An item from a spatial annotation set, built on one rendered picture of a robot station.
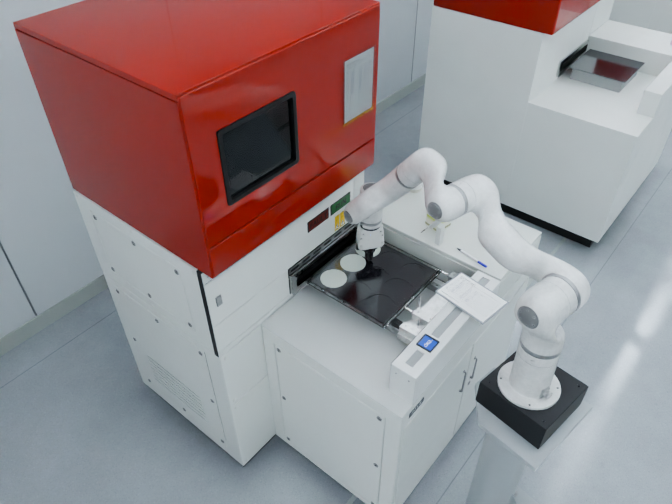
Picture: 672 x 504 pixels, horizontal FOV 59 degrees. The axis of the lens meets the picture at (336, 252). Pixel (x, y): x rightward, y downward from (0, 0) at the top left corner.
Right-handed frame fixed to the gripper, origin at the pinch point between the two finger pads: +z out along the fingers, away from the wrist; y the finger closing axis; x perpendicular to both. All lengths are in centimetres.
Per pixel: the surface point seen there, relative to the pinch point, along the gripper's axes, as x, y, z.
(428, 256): -5.3, 22.6, 1.6
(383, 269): -6.7, 3.8, 2.6
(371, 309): -25.4, -6.9, 2.6
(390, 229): 9.8, 12.0, -2.3
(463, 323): -44.9, 18.9, -3.5
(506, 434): -79, 20, 11
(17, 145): 103, -137, -11
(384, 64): 274, 100, 52
